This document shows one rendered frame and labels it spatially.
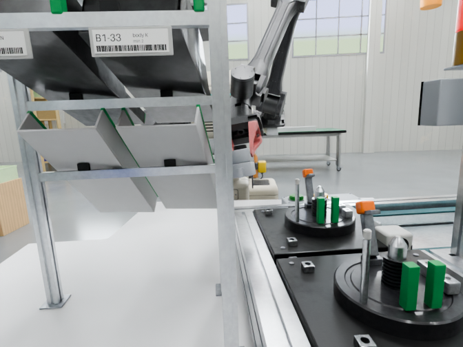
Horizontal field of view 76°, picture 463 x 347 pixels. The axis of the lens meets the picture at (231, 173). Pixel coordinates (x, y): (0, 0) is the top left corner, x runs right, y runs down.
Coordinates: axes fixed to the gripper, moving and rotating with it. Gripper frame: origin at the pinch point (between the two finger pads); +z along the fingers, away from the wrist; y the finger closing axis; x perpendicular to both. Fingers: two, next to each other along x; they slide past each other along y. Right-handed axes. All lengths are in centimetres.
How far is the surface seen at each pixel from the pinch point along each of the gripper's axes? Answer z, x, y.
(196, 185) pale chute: 9.3, -3.2, -8.7
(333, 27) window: -769, 387, 169
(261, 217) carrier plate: 11.2, 9.7, 2.2
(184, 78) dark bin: 4.1, -23.8, -3.3
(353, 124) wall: -599, 599, 189
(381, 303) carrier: 35.4, -10.5, 18.2
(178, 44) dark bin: 7.5, -30.9, -0.9
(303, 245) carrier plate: 22.2, 1.9, 10.6
